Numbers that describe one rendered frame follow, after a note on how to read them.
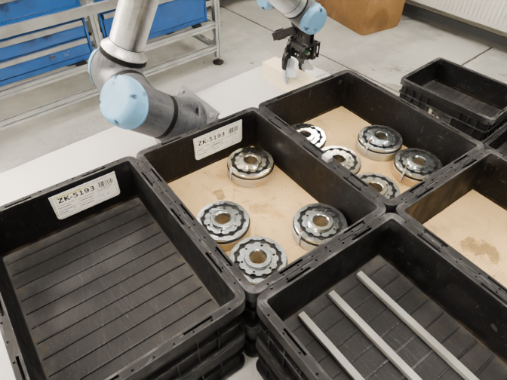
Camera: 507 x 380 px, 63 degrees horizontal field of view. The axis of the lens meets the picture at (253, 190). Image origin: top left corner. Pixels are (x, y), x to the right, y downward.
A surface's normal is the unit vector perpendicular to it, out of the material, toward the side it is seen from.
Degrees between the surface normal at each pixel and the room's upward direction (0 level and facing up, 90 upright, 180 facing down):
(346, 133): 0
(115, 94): 51
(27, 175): 0
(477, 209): 0
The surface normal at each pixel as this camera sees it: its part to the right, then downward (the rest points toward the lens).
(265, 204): 0.01, -0.71
